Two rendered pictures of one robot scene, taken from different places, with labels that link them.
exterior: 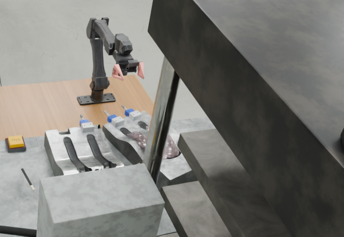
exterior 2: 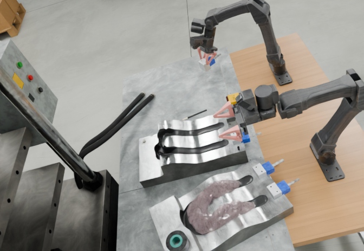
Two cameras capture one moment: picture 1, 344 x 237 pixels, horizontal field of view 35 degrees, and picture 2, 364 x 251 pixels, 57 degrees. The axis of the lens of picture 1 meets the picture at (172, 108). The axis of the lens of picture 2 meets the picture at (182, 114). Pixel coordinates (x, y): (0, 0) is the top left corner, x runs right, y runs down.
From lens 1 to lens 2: 254 cm
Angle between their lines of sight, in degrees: 89
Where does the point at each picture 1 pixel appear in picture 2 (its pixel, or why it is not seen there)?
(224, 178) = not seen: outside the picture
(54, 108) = (297, 122)
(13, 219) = (157, 112)
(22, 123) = not seen: hidden behind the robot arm
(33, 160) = not seen: hidden behind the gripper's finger
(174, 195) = (13, 134)
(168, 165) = (169, 210)
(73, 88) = (345, 136)
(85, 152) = (202, 140)
